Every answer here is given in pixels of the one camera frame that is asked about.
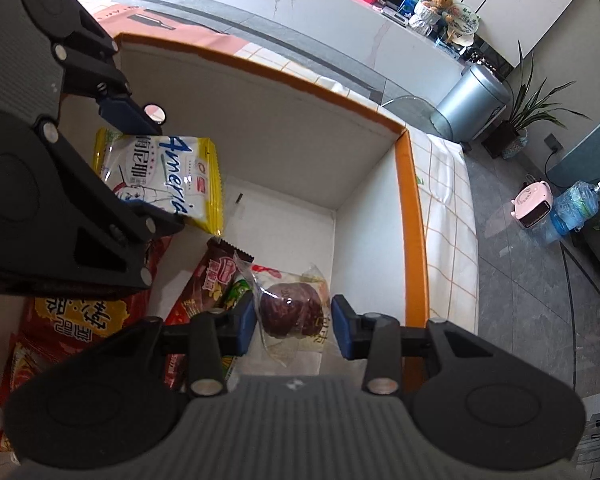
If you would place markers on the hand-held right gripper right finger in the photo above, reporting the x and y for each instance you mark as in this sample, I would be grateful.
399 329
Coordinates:
340 330

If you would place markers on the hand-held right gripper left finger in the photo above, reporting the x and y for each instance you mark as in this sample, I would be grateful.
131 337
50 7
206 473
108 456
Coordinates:
245 325

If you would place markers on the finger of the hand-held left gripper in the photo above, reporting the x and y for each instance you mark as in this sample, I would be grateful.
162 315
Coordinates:
125 112
150 222

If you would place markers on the green sausage stick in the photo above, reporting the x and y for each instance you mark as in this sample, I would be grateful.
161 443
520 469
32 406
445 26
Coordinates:
237 292

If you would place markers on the clear red-label pastry packet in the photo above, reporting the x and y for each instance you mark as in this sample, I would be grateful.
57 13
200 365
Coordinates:
285 310

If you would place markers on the yellow biscuit packet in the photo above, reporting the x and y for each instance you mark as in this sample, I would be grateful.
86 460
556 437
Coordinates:
180 170

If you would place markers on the brown chocolate bar wrapper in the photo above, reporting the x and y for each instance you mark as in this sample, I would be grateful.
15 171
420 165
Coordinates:
210 275

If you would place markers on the red snack bag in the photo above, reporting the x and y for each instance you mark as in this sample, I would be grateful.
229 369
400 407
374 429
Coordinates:
80 320

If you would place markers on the orange cardboard box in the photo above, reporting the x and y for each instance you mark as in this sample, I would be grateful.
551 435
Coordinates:
280 135

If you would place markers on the pink printed table mat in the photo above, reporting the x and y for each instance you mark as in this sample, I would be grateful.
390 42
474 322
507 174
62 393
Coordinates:
180 25

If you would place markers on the white marble cabinet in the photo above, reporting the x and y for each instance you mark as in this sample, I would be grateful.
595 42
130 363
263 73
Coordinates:
305 0

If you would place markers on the pink small heater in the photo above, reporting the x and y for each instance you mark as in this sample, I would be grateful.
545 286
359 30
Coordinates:
532 205

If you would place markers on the round glass table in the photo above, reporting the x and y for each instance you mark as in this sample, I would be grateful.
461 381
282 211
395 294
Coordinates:
415 112

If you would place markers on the large water bottle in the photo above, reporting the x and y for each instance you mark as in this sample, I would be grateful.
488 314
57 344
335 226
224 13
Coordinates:
572 210

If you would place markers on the silver trash bin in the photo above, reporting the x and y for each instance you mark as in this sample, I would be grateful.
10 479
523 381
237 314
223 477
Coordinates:
472 102

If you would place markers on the potted long-leaf plant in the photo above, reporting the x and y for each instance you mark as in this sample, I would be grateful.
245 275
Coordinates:
525 110

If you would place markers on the teddy bear bouquet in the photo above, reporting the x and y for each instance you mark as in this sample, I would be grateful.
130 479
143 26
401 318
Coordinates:
430 10

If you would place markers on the round printed hand fan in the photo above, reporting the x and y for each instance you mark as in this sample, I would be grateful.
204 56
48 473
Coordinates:
464 22

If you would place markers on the wall socket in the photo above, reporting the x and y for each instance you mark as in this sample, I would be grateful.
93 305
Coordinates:
553 142

